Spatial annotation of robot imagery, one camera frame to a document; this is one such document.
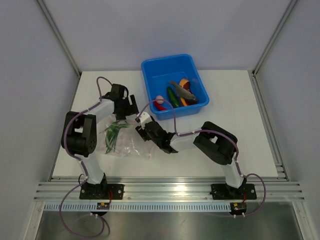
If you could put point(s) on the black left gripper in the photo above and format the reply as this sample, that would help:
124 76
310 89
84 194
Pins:
131 109

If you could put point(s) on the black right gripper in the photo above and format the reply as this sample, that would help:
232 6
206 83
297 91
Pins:
143 133

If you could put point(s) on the red fake chili pepper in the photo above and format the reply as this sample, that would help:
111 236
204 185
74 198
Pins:
159 105

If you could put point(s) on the fake green onion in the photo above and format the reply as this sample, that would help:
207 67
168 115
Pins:
118 138

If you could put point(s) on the fake egg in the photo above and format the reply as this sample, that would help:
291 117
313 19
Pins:
160 99

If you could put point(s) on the clear zip top bag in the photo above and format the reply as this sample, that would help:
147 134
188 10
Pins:
140 148

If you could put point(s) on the fake green cucumber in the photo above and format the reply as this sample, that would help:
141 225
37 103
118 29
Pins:
172 97

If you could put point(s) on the grey fake fish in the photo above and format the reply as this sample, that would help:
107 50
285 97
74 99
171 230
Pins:
184 93

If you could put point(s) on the fake steak slice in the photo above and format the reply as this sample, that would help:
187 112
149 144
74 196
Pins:
186 85

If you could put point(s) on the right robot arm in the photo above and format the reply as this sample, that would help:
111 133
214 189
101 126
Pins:
217 144

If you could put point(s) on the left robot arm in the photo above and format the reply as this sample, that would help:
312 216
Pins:
79 138

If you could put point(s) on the blue plastic bin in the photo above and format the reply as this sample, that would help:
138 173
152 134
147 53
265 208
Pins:
158 72

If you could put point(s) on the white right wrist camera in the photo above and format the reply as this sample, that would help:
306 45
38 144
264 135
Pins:
143 118

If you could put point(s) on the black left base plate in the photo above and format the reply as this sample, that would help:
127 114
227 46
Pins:
101 192

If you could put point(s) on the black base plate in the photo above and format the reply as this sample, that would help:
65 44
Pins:
221 191
101 192

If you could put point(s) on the left aluminium frame post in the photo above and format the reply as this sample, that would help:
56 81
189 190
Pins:
57 33

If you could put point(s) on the aluminium frame post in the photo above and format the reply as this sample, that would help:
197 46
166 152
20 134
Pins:
275 34
57 33

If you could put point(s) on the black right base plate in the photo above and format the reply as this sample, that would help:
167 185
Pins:
221 191

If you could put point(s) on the aluminium mounting rail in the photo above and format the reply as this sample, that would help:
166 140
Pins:
171 189

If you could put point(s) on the white slotted cable duct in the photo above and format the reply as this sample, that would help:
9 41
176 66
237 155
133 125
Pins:
139 207

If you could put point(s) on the right aluminium frame post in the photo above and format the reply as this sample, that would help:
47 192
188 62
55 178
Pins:
275 34

